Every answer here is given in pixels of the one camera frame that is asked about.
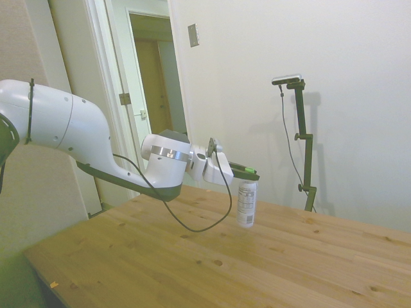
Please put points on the metal wall plate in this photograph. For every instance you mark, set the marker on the metal wall plate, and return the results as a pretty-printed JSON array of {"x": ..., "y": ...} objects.
[{"x": 194, "y": 35}]

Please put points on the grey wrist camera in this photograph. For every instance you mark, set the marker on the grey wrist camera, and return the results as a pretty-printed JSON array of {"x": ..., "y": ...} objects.
[{"x": 213, "y": 147}]

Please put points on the brown wooden door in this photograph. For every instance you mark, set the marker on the brown wooden door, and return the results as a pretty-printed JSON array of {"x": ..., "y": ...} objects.
[{"x": 154, "y": 83}]

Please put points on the grey stereo camera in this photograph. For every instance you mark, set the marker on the grey stereo camera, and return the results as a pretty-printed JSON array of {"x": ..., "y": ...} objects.
[{"x": 285, "y": 79}]

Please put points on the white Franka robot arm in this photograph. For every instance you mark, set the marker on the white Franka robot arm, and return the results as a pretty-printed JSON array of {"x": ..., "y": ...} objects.
[{"x": 80, "y": 128}]

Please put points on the black jointed camera stand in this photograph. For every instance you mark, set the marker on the black jointed camera stand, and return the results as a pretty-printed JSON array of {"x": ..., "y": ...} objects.
[{"x": 302, "y": 112}]

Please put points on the white door frame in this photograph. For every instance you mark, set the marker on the white door frame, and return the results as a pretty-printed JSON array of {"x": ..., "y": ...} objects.
[{"x": 180, "y": 64}]

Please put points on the metal strike plate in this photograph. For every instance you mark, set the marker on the metal strike plate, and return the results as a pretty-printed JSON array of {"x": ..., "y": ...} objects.
[{"x": 143, "y": 114}]

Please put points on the white green-capped water bottle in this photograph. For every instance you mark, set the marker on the white green-capped water bottle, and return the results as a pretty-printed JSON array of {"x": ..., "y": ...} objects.
[{"x": 246, "y": 205}]

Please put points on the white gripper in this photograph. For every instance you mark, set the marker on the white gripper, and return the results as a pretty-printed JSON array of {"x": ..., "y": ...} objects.
[{"x": 216, "y": 171}]

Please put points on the white door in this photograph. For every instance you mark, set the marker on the white door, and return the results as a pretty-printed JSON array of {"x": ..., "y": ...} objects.
[{"x": 80, "y": 48}]

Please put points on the metal door hinge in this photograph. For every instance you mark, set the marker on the metal door hinge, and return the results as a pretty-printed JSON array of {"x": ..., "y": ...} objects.
[{"x": 125, "y": 99}]

